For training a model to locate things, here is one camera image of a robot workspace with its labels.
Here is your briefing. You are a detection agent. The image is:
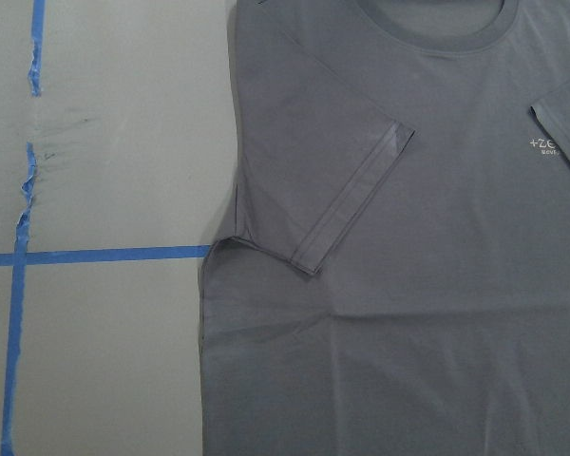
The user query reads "dark brown t-shirt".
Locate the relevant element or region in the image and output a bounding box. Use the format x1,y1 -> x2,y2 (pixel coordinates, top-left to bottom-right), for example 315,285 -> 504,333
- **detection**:
199,1 -> 570,455

